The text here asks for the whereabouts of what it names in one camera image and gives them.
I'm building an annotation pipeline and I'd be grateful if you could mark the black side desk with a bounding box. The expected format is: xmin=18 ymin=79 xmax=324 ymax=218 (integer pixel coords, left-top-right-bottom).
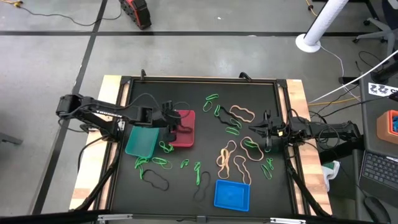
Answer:
xmin=357 ymin=73 xmax=398 ymax=224

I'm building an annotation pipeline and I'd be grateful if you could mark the orange box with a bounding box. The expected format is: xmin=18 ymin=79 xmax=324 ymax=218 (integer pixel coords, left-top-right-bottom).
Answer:
xmin=376 ymin=109 xmax=398 ymax=145

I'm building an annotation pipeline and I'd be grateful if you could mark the red black floor device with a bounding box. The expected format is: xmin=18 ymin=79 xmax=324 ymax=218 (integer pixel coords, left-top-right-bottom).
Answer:
xmin=119 ymin=0 xmax=153 ymax=30

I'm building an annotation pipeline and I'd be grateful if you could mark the yellow cable plug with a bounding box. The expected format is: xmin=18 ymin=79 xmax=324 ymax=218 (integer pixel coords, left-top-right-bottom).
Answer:
xmin=0 ymin=0 xmax=24 ymax=8

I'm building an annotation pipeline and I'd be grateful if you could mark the thick white cable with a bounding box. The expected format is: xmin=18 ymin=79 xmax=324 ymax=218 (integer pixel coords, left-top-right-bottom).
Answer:
xmin=307 ymin=49 xmax=398 ymax=105

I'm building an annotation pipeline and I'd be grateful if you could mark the red plastic basket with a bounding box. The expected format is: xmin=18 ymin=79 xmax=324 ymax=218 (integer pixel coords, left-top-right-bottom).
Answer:
xmin=169 ymin=109 xmax=197 ymax=148

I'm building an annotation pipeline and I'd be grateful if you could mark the black rubber band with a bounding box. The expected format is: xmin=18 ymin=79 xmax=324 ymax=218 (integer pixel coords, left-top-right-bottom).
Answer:
xmin=192 ymin=170 xmax=212 ymax=202
xmin=217 ymin=106 xmax=242 ymax=128
xmin=142 ymin=169 xmax=170 ymax=192

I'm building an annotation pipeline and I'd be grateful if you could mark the dark laptop keyboard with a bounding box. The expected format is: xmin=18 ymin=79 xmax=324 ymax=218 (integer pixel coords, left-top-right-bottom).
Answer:
xmin=358 ymin=149 xmax=398 ymax=200

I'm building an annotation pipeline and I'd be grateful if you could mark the white floor stand pole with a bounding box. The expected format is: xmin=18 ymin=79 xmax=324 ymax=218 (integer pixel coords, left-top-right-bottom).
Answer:
xmin=295 ymin=0 xmax=351 ymax=54

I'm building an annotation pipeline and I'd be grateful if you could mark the grey office chair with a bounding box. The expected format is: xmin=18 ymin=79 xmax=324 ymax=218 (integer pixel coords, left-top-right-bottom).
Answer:
xmin=353 ymin=0 xmax=398 ymax=58

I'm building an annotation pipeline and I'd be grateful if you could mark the black floor power strip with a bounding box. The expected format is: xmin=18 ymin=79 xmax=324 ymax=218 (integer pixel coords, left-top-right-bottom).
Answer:
xmin=338 ymin=76 xmax=360 ymax=86

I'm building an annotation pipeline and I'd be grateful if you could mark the grey chair base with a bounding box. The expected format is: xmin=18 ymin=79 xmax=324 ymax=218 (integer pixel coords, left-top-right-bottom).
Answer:
xmin=0 ymin=132 xmax=24 ymax=146

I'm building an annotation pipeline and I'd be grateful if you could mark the green white bag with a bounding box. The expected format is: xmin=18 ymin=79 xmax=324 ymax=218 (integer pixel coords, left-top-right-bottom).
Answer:
xmin=322 ymin=160 xmax=341 ymax=192

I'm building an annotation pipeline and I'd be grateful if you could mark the black floor cable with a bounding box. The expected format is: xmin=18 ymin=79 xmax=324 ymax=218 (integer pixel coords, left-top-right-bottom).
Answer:
xmin=14 ymin=2 xmax=124 ymax=27

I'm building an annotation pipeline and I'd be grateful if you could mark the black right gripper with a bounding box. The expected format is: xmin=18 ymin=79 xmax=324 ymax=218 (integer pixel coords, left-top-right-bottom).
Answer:
xmin=248 ymin=109 xmax=289 ymax=152

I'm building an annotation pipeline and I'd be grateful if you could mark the silver beam bracket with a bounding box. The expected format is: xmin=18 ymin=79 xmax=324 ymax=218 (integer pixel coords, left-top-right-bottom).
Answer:
xmin=269 ymin=217 xmax=307 ymax=224
xmin=97 ymin=213 xmax=134 ymax=223

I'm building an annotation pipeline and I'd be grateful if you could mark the black computer mouse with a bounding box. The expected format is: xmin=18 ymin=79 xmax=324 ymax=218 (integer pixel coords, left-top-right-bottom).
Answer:
xmin=363 ymin=196 xmax=392 ymax=223

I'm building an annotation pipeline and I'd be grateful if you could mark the tan rubber band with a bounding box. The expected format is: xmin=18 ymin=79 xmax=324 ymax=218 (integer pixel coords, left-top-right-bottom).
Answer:
xmin=239 ymin=136 xmax=265 ymax=162
xmin=217 ymin=148 xmax=231 ymax=180
xmin=229 ymin=105 xmax=256 ymax=124
xmin=216 ymin=139 xmax=238 ymax=166
xmin=233 ymin=155 xmax=252 ymax=186

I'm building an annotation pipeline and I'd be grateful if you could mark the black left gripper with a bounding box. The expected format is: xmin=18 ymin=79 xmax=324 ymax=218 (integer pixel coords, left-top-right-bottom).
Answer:
xmin=154 ymin=101 xmax=193 ymax=142

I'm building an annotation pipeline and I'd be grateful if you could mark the blue plastic basket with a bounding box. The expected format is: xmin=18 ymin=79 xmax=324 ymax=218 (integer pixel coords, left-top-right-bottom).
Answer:
xmin=213 ymin=179 xmax=251 ymax=213

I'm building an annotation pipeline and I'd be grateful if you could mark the teal plastic basket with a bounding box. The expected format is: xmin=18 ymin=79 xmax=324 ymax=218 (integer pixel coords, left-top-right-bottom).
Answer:
xmin=124 ymin=125 xmax=160 ymax=159

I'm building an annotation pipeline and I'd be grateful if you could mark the black tube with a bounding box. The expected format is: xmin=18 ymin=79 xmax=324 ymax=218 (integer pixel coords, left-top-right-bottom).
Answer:
xmin=371 ymin=60 xmax=398 ymax=84

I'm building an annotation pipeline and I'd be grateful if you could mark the black overhead frame beam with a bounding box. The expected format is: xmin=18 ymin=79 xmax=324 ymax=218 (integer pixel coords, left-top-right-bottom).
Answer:
xmin=0 ymin=210 xmax=398 ymax=224

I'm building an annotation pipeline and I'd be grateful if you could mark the white printed paper tag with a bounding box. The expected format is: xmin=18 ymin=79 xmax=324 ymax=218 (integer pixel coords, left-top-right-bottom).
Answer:
xmin=368 ymin=82 xmax=398 ymax=98

